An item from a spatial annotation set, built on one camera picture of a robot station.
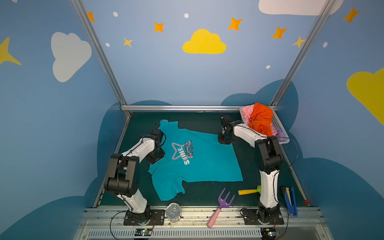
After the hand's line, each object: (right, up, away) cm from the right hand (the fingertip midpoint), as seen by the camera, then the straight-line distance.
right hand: (222, 140), depth 101 cm
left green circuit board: (-44, -42, -30) cm, 67 cm away
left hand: (-41, -11, -9) cm, 43 cm away
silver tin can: (-30, -32, -29) cm, 53 cm away
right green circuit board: (+17, -43, -29) cm, 54 cm away
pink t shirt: (+21, +21, +11) cm, 32 cm away
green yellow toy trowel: (+8, -27, -20) cm, 34 cm away
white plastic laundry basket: (+41, +17, +7) cm, 45 cm away
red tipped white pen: (+45, -22, -7) cm, 51 cm away
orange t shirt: (+29, +15, +6) cm, 33 cm away
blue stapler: (+33, -28, -20) cm, 48 cm away
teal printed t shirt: (-22, -10, -4) cm, 25 cm away
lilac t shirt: (+37, +3, -6) cm, 38 cm away
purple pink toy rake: (-4, -32, -22) cm, 39 cm away
